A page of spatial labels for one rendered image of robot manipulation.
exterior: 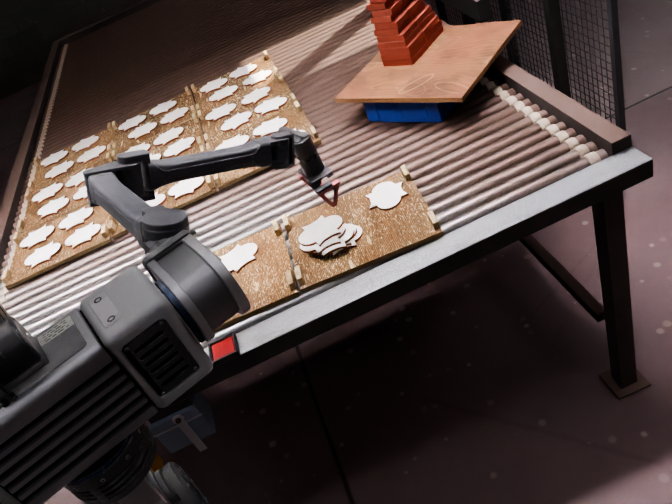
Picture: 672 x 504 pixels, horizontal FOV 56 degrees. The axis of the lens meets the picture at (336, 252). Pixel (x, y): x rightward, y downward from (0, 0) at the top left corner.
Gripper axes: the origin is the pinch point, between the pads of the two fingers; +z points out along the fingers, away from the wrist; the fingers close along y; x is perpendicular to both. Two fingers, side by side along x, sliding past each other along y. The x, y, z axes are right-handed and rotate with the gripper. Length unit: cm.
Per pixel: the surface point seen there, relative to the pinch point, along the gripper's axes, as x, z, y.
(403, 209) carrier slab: 17.4, 13.0, 6.6
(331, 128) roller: 26, 14, -61
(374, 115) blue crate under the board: 39, 12, -47
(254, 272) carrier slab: -27.4, 12.3, -5.1
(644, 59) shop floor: 233, 109, -117
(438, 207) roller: 25.5, 15.1, 11.7
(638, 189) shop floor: 143, 108, -36
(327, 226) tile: -3.4, 8.4, 0.3
